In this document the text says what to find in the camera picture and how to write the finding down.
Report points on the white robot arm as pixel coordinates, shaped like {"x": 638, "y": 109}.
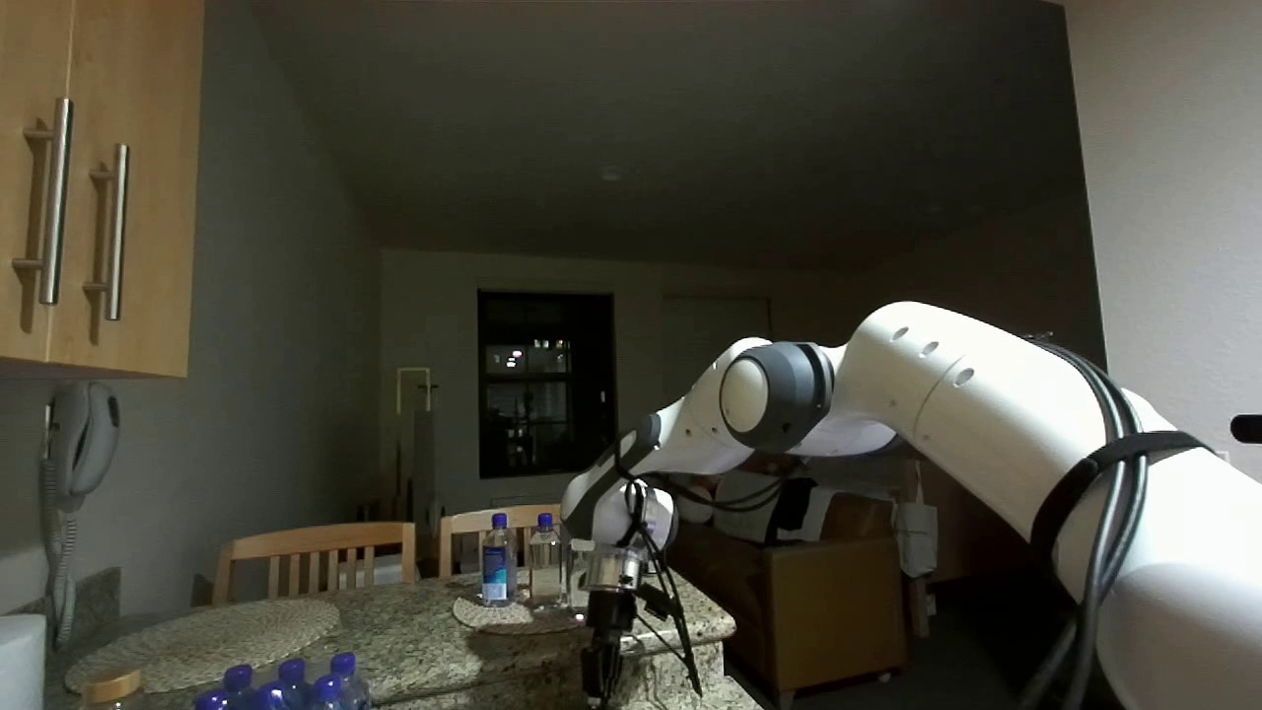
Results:
{"x": 1144, "y": 525}

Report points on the middle clear water bottle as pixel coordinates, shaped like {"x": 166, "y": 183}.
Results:
{"x": 544, "y": 563}

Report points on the dark window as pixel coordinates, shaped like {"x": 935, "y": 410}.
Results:
{"x": 544, "y": 377}

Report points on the wooden wall cabinet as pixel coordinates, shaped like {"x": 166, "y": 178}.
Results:
{"x": 99, "y": 135}

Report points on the right wooden chair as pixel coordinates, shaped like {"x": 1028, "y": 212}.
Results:
{"x": 476, "y": 521}

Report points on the wooden chair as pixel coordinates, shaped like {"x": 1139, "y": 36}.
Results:
{"x": 476, "y": 521}
{"x": 320, "y": 557}

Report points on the wooden side cabinet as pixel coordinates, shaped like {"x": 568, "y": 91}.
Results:
{"x": 807, "y": 613}

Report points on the pack of blue-capped bottles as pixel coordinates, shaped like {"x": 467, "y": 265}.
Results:
{"x": 288, "y": 688}

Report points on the left wooden chair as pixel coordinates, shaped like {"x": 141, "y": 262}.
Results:
{"x": 320, "y": 557}

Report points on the left clear water bottle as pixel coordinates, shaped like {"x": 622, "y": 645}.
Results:
{"x": 500, "y": 563}

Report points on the clear water bottle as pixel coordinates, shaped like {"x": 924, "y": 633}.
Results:
{"x": 544, "y": 563}
{"x": 500, "y": 563}

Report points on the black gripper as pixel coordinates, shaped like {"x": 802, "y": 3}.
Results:
{"x": 613, "y": 583}

